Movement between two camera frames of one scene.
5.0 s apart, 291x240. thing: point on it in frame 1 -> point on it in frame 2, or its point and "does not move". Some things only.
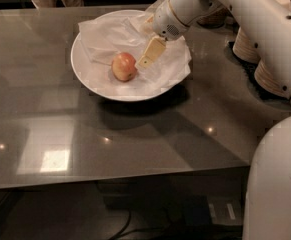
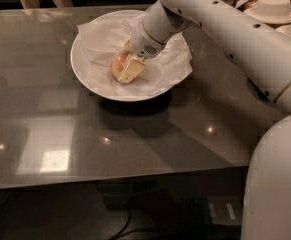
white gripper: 165,21 -> 141,43
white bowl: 105,52 does not move
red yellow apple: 123,66 does not move
